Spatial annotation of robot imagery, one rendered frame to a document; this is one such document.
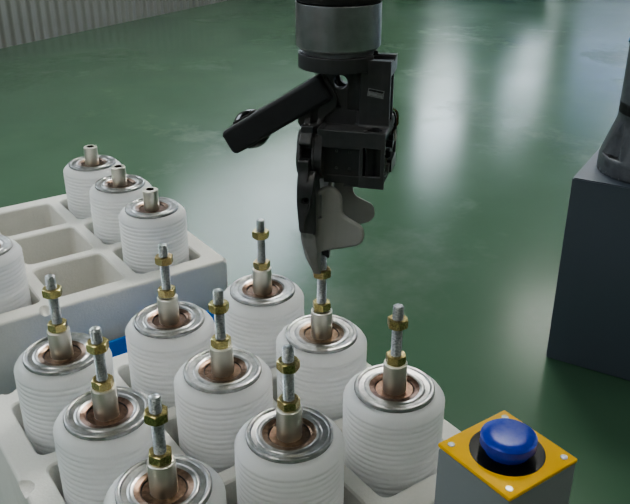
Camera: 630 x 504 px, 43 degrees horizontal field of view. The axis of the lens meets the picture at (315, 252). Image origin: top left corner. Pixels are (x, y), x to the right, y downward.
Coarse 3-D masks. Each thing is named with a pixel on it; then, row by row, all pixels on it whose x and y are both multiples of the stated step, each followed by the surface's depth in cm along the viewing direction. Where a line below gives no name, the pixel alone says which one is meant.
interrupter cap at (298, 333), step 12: (300, 324) 85; (336, 324) 85; (348, 324) 85; (288, 336) 83; (300, 336) 83; (336, 336) 83; (348, 336) 83; (300, 348) 81; (312, 348) 81; (324, 348) 81; (336, 348) 80
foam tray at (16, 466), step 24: (120, 360) 92; (120, 384) 88; (0, 408) 84; (168, 408) 84; (0, 432) 80; (24, 432) 81; (168, 432) 83; (456, 432) 80; (0, 456) 80; (24, 456) 77; (48, 456) 77; (0, 480) 85; (24, 480) 74; (48, 480) 74; (360, 480) 74; (432, 480) 74
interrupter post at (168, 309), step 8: (176, 296) 85; (160, 304) 84; (168, 304) 84; (176, 304) 85; (160, 312) 85; (168, 312) 85; (176, 312) 85; (160, 320) 85; (168, 320) 85; (176, 320) 86
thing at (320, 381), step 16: (304, 352) 81; (352, 352) 81; (304, 368) 80; (320, 368) 80; (336, 368) 80; (352, 368) 81; (304, 384) 81; (320, 384) 81; (336, 384) 81; (304, 400) 82; (320, 400) 82; (336, 400) 82; (336, 416) 83
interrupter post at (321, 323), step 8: (312, 312) 82; (328, 312) 82; (312, 320) 82; (320, 320) 82; (328, 320) 82; (312, 328) 83; (320, 328) 82; (328, 328) 82; (312, 336) 83; (320, 336) 83; (328, 336) 83
